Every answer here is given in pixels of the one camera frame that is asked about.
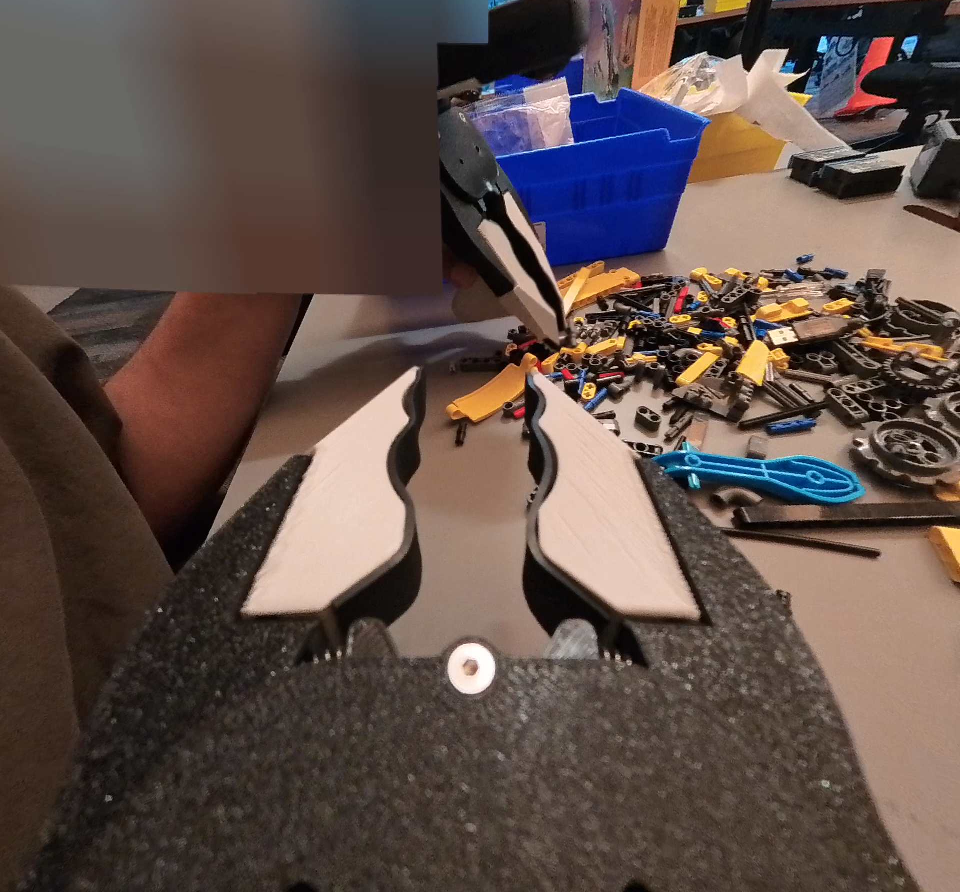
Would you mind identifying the black long beam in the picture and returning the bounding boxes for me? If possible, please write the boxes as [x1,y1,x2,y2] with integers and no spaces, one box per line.
[731,498,960,531]

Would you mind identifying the black battery pack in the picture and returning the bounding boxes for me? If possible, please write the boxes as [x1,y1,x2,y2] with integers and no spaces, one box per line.
[787,146,864,184]
[817,157,909,199]

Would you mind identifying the black usb cable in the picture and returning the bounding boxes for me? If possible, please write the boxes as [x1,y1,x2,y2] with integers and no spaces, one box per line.
[765,315,875,349]

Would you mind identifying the crumpled plastic bags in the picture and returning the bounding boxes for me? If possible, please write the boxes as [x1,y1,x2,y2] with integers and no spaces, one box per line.
[637,48,826,151]

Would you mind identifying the black battery charger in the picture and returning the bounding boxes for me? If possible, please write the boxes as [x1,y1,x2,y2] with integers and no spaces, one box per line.
[911,120,960,199]

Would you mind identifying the yellow plastic bin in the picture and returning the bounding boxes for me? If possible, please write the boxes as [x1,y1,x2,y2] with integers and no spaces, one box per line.
[686,93,815,184]

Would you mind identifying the person's left forearm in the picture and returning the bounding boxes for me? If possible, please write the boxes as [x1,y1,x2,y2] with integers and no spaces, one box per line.
[101,292,312,556]

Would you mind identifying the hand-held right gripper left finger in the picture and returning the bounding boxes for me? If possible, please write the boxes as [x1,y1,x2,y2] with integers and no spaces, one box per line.
[238,364,428,622]

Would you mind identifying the blue part separator tool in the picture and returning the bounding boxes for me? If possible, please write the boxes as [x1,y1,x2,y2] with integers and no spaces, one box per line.
[652,450,866,507]

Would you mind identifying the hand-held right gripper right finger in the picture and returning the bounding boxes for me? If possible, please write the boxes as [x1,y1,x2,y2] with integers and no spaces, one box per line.
[522,369,704,625]

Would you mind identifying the grey gear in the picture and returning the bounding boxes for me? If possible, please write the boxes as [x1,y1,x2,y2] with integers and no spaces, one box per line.
[877,347,948,392]

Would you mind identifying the yellow holed beam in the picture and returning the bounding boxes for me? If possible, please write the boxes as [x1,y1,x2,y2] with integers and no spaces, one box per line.
[558,262,609,308]

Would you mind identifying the pile of small building parts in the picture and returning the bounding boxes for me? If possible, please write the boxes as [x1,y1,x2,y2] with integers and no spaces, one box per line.
[446,255,960,503]

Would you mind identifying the clear plastic parts bag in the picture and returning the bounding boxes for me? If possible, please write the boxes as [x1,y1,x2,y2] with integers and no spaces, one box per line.
[457,78,575,151]

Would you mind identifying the orange traffic cone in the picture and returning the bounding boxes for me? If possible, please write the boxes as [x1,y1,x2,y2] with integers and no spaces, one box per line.
[836,37,897,117]

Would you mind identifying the blue plastic bin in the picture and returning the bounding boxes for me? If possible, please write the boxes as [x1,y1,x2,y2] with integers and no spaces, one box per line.
[495,86,710,267]

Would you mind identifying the black thin axle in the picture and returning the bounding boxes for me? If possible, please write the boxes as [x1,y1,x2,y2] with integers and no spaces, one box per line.
[716,527,882,557]

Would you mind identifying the cardboard toy box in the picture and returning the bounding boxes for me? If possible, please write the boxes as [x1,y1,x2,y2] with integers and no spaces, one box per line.
[585,0,691,100]

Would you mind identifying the yellow curved panel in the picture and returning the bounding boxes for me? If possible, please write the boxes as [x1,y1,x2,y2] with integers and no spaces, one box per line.
[446,356,541,424]

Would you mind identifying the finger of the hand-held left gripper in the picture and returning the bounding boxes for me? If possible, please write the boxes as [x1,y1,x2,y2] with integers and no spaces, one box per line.
[495,192,567,325]
[476,219,561,343]

